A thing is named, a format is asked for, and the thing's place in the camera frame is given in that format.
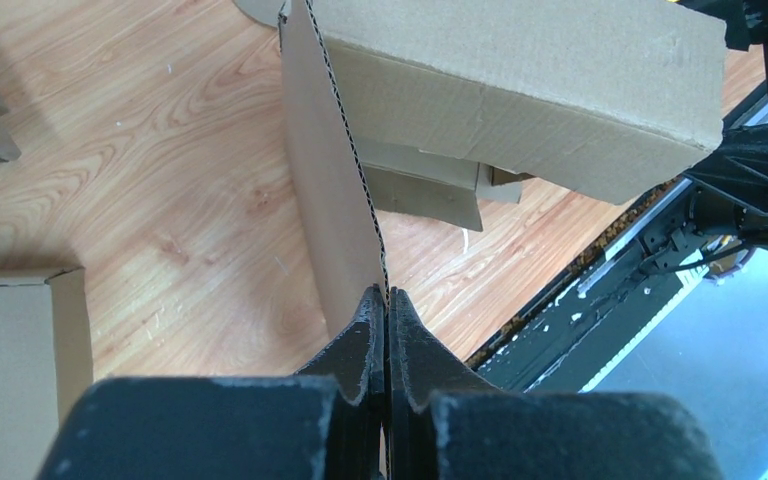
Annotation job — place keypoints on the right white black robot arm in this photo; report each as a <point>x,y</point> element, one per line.
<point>732,193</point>

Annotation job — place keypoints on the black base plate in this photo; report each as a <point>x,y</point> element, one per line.
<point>600,307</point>

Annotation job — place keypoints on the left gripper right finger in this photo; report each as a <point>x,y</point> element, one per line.
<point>446,422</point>

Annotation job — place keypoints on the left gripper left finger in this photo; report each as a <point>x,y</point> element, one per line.
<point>318,423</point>

